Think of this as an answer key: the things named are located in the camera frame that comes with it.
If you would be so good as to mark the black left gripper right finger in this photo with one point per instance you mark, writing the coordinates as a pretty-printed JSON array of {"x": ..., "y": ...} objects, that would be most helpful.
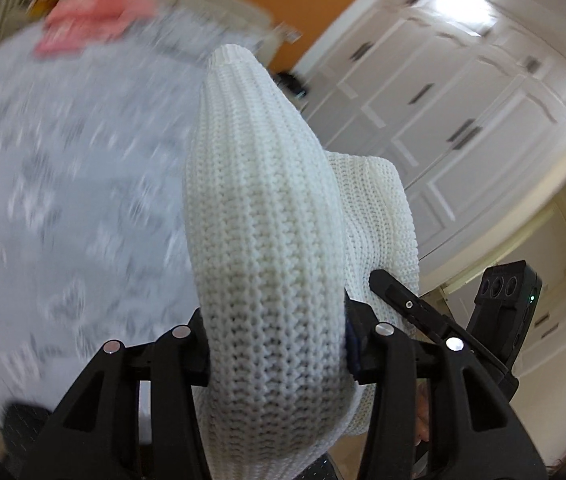
[{"x": 360, "y": 324}]

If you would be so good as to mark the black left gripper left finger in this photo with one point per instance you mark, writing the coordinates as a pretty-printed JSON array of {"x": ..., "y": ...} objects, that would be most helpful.
[{"x": 200, "y": 352}]

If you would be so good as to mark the cream pillow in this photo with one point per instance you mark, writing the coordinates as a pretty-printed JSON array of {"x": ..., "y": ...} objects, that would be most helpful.
[{"x": 236, "y": 14}]

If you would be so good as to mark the white panelled wardrobe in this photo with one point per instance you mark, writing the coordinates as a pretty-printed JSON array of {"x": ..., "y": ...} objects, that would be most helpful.
[{"x": 467, "y": 98}]

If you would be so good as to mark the pink garment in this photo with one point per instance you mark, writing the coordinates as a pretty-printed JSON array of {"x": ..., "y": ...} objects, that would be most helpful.
[{"x": 75, "y": 24}]

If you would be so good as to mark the grey butterfly-pattern bedspread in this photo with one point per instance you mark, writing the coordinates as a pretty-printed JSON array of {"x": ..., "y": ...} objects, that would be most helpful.
[{"x": 92, "y": 237}]

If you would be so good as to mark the white knitted sweater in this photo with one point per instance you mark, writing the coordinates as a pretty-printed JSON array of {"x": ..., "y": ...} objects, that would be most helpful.
[{"x": 280, "y": 233}]

